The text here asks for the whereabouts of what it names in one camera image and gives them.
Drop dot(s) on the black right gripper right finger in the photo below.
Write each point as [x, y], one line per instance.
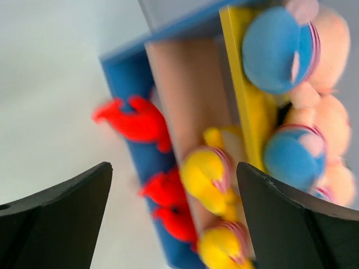
[293, 229]

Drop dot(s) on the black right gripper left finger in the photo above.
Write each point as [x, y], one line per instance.
[59, 226]

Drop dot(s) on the yellow duck plush striped shirt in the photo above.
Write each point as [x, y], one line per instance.
[226, 245]

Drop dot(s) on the boy doll striped shirt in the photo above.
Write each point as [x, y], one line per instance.
[337, 185]

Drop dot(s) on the red shark plush toy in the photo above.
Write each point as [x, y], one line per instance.
[145, 124]

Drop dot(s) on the blue yellow toy shelf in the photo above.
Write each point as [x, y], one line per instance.
[182, 67]

